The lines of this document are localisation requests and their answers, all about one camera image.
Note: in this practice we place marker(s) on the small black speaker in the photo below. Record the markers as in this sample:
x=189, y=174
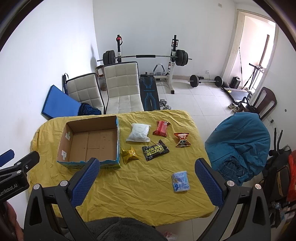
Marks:
x=235, y=82

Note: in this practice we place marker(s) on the chrome dumbbell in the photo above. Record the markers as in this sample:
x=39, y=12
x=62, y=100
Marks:
x=163, y=104

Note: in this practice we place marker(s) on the beige padded chair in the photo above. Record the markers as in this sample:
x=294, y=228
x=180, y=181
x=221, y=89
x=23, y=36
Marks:
x=85, y=89
x=123, y=91

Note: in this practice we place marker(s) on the black treadmill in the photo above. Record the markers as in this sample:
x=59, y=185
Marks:
x=236, y=95

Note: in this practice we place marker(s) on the black shoe wipe pack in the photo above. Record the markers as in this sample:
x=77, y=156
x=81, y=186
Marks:
x=158, y=149

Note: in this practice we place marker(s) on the short barbell on floor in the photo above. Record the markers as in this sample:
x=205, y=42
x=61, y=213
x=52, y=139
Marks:
x=195, y=80

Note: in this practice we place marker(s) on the light blue tissue pack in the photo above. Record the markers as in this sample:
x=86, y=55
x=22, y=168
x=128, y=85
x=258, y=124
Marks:
x=180, y=181

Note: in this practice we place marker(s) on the red snack packet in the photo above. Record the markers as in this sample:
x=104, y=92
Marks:
x=161, y=128

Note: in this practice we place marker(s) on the black backpack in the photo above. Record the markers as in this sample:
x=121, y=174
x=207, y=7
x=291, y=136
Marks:
x=276, y=173

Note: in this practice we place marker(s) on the right beige padded chair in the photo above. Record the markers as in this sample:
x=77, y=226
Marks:
x=123, y=91

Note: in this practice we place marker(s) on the dark blue knitted cloth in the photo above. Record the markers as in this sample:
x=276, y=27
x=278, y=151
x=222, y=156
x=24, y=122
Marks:
x=86, y=109

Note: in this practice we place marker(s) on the long barbell with plates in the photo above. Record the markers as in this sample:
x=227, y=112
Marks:
x=181, y=57

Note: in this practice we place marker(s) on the black blue weight bench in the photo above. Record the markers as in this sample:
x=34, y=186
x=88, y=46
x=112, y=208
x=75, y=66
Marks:
x=149, y=93

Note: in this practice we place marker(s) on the orange snack packet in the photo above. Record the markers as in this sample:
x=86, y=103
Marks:
x=182, y=140

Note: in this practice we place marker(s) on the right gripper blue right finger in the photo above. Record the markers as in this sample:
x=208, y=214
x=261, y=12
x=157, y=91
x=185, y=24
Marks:
x=211, y=182

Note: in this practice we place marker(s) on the yellow snack packet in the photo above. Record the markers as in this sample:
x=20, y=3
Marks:
x=129, y=155

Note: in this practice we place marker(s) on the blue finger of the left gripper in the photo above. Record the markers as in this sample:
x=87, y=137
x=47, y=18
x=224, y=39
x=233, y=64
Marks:
x=6, y=157
x=27, y=162

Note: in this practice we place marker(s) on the blue foam mat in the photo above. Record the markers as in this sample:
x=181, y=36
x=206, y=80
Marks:
x=58, y=104

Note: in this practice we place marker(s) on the left beige padded chair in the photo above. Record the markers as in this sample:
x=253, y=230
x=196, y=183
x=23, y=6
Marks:
x=85, y=89

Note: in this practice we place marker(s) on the white soft pouch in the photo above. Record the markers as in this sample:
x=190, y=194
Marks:
x=139, y=133

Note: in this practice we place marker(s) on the open cardboard box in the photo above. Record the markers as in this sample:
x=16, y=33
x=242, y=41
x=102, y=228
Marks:
x=89, y=138

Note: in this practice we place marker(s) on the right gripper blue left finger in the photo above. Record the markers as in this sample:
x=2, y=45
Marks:
x=82, y=181

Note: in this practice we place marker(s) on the white barbell rack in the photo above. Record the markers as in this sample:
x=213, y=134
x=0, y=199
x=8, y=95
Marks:
x=168, y=77

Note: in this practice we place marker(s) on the dark wooden chair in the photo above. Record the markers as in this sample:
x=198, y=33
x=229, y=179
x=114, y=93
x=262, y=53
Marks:
x=263, y=104

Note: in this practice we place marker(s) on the yellow tablecloth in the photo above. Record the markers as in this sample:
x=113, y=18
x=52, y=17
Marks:
x=143, y=190

